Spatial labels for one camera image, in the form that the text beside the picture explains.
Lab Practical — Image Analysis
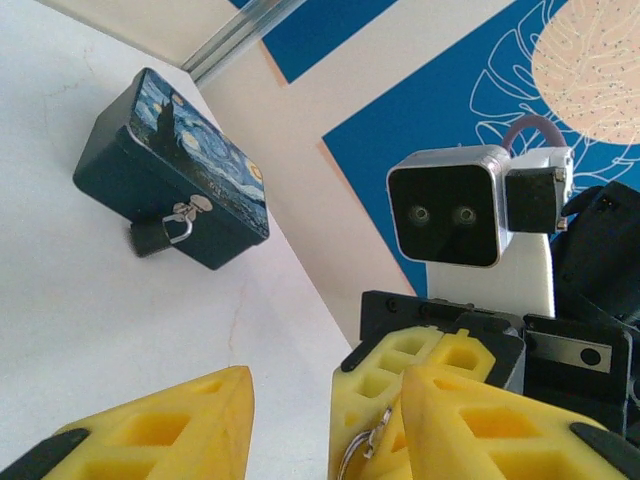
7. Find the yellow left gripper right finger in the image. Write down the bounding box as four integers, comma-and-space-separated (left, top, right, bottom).
401, 366, 640, 480

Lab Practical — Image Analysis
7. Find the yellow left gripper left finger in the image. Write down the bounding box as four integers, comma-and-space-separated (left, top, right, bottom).
0, 365, 258, 480

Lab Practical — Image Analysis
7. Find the silver key ring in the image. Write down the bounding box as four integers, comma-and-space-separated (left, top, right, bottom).
338, 407, 396, 480

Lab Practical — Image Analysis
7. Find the dark padlock with silver shackle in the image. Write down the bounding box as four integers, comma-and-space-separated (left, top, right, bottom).
127, 212, 194, 259

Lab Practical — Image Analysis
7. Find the blue patterned card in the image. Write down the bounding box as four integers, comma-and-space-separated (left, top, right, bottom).
72, 67, 271, 272

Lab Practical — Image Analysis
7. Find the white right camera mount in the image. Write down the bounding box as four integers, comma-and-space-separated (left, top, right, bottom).
427, 146, 575, 320

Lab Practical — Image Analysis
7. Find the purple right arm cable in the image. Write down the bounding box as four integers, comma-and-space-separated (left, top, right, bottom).
501, 114, 571, 235

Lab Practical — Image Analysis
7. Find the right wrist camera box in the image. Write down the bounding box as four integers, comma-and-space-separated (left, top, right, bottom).
386, 145, 512, 270

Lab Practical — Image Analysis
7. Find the aluminium frame post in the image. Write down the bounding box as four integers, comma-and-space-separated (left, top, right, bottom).
179, 0, 312, 85

